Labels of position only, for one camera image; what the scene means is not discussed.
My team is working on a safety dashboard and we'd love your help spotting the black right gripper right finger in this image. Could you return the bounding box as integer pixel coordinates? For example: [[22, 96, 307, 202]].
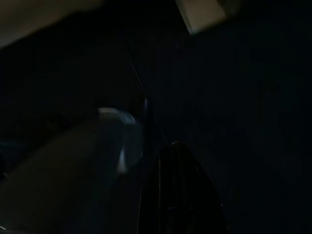
[[159, 140, 229, 234]]

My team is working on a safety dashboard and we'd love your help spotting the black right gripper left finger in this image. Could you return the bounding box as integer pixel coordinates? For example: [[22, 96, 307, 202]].
[[137, 152, 161, 234]]

